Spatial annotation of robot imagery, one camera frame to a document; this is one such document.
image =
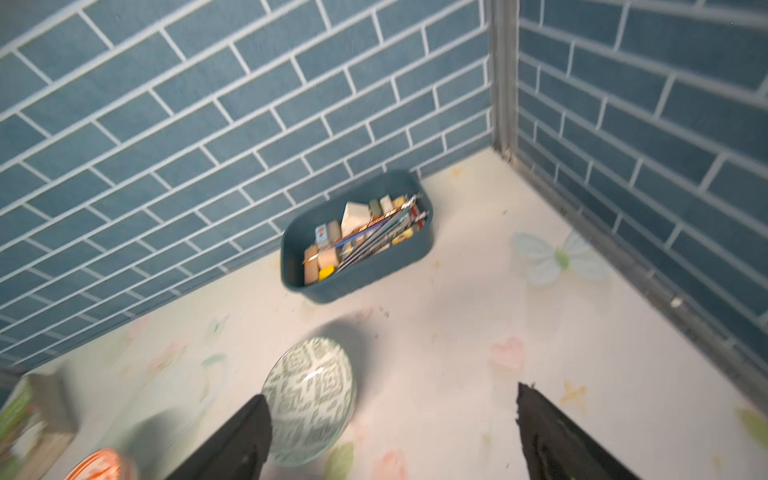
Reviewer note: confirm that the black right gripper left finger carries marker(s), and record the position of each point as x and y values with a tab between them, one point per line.
237	450

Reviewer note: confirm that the green patterned bowl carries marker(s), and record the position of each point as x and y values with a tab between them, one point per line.
311	395

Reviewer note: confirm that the green paperback book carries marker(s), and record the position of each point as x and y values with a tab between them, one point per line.
37	425

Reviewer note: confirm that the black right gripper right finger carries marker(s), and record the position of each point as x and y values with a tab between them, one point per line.
555	447

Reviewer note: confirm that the orange floral bowl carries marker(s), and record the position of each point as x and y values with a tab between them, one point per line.
105	464

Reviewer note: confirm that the teal plastic bin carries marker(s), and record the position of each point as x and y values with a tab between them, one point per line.
299	236

